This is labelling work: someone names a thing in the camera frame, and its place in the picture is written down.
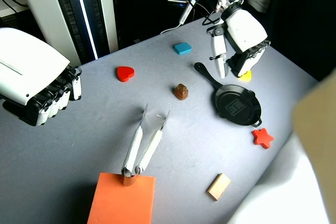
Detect metal tongs with taped handles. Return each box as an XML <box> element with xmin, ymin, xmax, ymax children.
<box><xmin>121</xmin><ymin>103</ymin><xmax>171</xmax><ymax>187</ymax></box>

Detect orange foam box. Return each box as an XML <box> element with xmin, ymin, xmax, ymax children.
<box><xmin>87</xmin><ymin>172</ymin><xmax>156</xmax><ymax>224</ymax></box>

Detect black cast iron skillet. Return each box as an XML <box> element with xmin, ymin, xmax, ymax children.
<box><xmin>193</xmin><ymin>62</ymin><xmax>263</xmax><ymax>127</ymax></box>

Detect grey table cloth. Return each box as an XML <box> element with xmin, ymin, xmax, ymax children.
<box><xmin>0</xmin><ymin>16</ymin><xmax>320</xmax><ymax>224</ymax></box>

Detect red heart block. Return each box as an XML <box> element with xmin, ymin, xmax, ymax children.
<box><xmin>117</xmin><ymin>66</ymin><xmax>135</xmax><ymax>82</ymax></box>

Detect blue rounded block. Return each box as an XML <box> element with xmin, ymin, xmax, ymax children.
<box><xmin>173</xmin><ymin>42</ymin><xmax>193</xmax><ymax>56</ymax></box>

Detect yellow block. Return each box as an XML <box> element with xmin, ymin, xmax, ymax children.
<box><xmin>238</xmin><ymin>69</ymin><xmax>253</xmax><ymax>82</ymax></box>

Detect plain wooden block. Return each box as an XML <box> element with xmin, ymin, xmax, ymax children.
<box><xmin>206</xmin><ymin>173</ymin><xmax>232</xmax><ymax>201</ymax></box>

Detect red star block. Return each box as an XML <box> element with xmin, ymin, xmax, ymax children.
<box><xmin>251</xmin><ymin>127</ymin><xmax>275</xmax><ymax>150</ymax></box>

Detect white sheet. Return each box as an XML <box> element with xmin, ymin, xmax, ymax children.
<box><xmin>227</xmin><ymin>132</ymin><xmax>331</xmax><ymax>224</ymax></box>

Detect tan cardboard sheet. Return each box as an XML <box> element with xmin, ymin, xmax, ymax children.
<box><xmin>292</xmin><ymin>68</ymin><xmax>336</xmax><ymax>224</ymax></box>

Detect white cable adapter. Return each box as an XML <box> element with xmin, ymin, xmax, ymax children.
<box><xmin>159</xmin><ymin>0</ymin><xmax>198</xmax><ymax>35</ymax></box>

